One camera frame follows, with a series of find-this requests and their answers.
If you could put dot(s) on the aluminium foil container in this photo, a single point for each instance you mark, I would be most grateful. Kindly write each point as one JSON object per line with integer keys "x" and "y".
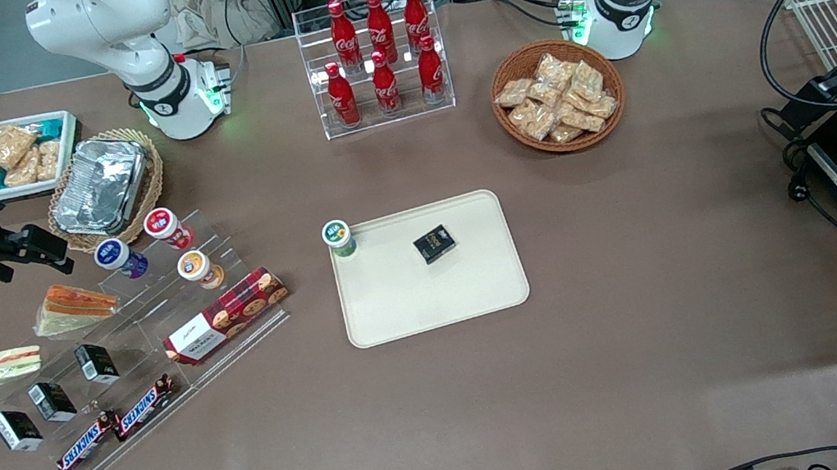
{"x": 100, "y": 187}

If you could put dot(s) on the shallow wicker basket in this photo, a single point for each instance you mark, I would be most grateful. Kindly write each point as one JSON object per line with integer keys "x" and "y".
{"x": 150, "y": 188}

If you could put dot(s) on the clear acrylic step stand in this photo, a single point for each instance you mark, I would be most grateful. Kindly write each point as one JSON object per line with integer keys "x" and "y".
{"x": 129, "y": 353}
{"x": 238, "y": 249}

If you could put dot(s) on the clear acrylic bottle rack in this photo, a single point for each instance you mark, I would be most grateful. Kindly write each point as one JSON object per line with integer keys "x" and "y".
{"x": 409, "y": 116}

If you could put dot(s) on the blue lid yogurt cup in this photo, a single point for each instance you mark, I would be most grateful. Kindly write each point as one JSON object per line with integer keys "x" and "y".
{"x": 119, "y": 257}

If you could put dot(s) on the green lid yogurt cup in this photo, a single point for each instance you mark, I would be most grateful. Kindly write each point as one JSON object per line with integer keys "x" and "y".
{"x": 338, "y": 237}

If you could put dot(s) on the orange lid yogurt cup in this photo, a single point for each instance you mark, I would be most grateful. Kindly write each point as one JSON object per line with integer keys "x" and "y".
{"x": 198, "y": 268}

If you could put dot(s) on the red Coca-Cola bottle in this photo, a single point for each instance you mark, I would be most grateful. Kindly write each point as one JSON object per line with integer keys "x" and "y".
{"x": 342, "y": 97}
{"x": 431, "y": 71}
{"x": 380, "y": 25}
{"x": 344, "y": 35}
{"x": 416, "y": 15}
{"x": 385, "y": 86}

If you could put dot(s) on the beige plastic serving tray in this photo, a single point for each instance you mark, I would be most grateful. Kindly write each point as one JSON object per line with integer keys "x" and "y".
{"x": 412, "y": 302}

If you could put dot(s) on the round brown wicker basket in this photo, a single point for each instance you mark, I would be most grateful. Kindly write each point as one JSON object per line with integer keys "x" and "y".
{"x": 515, "y": 133}

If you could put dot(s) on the beige snack packet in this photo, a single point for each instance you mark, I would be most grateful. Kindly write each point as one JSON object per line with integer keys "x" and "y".
{"x": 49, "y": 160}
{"x": 23, "y": 170}
{"x": 5, "y": 146}

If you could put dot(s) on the crumpled white cloth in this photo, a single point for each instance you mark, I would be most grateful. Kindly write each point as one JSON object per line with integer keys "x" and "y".
{"x": 211, "y": 13}

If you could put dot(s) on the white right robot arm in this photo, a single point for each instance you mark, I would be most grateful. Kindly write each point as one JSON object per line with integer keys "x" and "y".
{"x": 166, "y": 98}

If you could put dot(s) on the small black tissue pack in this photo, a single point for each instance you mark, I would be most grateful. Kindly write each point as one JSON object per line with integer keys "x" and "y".
{"x": 434, "y": 244}
{"x": 52, "y": 402}
{"x": 97, "y": 364}
{"x": 16, "y": 431}

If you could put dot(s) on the teal snack packet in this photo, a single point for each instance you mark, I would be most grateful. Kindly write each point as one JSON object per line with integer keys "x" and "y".
{"x": 47, "y": 129}

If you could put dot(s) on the red lid yogurt cup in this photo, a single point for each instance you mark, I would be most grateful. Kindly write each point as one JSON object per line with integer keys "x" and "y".
{"x": 166, "y": 227}

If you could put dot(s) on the clear bag of crackers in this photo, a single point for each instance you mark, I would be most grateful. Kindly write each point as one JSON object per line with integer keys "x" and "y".
{"x": 566, "y": 133}
{"x": 532, "y": 121}
{"x": 582, "y": 119}
{"x": 554, "y": 69}
{"x": 587, "y": 79}
{"x": 602, "y": 106}
{"x": 513, "y": 93}

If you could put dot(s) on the white rectangular snack bin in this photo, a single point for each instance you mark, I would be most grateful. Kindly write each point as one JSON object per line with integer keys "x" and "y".
{"x": 64, "y": 143}

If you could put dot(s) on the Snickers chocolate bar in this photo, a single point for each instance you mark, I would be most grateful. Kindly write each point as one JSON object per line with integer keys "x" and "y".
{"x": 144, "y": 408}
{"x": 87, "y": 444}

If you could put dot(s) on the red tartan shortbread box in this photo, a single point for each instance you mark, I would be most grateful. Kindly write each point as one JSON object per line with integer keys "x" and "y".
{"x": 223, "y": 315}

